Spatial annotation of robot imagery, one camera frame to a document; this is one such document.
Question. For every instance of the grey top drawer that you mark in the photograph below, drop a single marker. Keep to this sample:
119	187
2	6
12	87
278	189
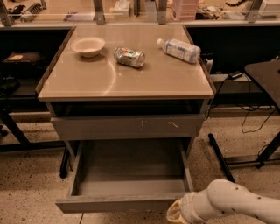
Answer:
127	126

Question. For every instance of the crushed silver soda can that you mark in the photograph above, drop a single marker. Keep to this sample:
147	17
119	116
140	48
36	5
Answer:
129	57

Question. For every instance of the black left stand leg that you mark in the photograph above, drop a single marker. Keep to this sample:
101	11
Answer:
64	163

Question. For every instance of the beige-top drawer cabinet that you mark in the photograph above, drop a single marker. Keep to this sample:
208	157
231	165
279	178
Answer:
163	86

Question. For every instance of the grey drawer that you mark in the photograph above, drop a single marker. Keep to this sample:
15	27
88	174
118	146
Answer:
127	126
128	175

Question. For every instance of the white bowl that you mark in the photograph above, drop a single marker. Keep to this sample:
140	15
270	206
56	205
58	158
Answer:
88	47

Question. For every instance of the pink stacked bins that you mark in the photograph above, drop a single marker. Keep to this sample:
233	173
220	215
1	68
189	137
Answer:
184	10

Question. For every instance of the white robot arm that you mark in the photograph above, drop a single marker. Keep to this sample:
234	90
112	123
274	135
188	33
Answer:
223	198

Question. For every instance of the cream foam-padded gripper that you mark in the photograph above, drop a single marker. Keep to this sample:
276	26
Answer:
187	205

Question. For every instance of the clear plastic water bottle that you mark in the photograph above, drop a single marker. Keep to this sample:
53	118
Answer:
180	50

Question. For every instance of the black table leg base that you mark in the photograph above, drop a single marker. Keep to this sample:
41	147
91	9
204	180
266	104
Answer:
267	155

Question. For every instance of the dark round side table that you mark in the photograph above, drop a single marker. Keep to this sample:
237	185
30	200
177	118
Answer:
266	76

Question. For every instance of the black power adapter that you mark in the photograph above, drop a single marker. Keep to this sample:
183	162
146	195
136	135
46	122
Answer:
234	75

